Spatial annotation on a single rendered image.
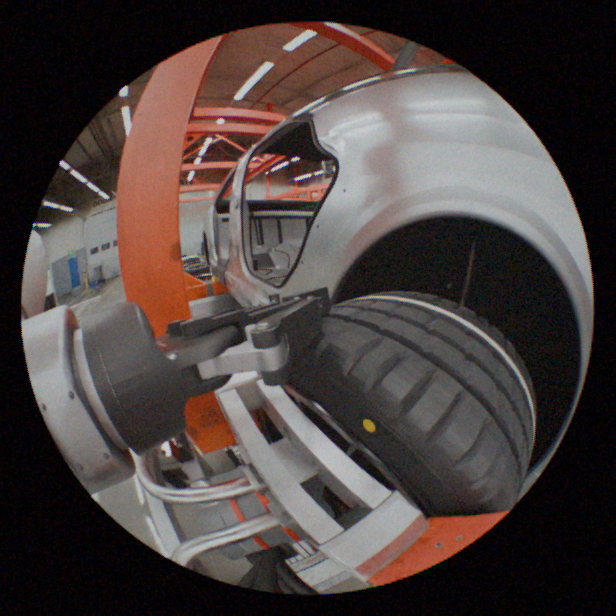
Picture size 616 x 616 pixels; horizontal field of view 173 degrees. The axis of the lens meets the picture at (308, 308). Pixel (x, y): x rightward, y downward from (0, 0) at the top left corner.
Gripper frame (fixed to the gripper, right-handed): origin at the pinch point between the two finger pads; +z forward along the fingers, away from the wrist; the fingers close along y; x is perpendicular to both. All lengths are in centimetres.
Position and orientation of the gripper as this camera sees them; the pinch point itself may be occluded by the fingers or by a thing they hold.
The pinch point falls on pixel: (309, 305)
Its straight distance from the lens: 22.2
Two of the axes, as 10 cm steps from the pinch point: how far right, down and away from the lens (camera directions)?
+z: 5.1, -2.1, 8.3
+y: 8.4, -0.8, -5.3
